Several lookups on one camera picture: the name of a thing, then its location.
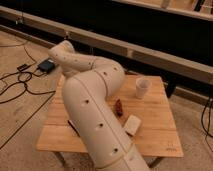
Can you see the small brown bottle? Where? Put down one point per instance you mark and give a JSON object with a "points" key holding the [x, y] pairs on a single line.
{"points": [[118, 108]]}

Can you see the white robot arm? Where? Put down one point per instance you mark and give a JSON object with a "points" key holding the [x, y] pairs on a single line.
{"points": [[89, 80]]}

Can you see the white plastic cup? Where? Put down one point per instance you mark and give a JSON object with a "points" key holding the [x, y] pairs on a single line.
{"points": [[142, 87]]}

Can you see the wooden table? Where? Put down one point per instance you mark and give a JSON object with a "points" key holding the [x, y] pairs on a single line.
{"points": [[157, 135]]}

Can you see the white rectangular block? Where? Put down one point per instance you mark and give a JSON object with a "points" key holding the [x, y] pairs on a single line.
{"points": [[132, 125]]}

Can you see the black red rectangular box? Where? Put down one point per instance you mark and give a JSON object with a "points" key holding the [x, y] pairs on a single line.
{"points": [[72, 126]]}

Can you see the black power adapter box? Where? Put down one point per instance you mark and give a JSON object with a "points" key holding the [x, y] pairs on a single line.
{"points": [[46, 66]]}

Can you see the small black floor device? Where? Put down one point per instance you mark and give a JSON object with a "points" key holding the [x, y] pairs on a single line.
{"points": [[22, 67]]}

